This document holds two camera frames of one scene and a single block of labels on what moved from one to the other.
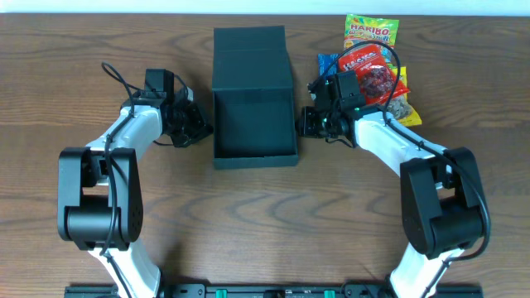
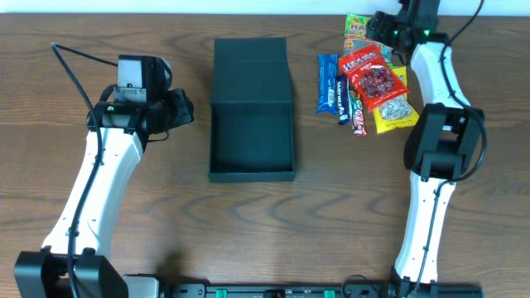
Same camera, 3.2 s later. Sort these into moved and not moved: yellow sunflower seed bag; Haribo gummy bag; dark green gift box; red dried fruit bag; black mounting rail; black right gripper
Moved: black right gripper; dark green gift box
Not moved: red dried fruit bag; yellow sunflower seed bag; Haribo gummy bag; black mounting rail
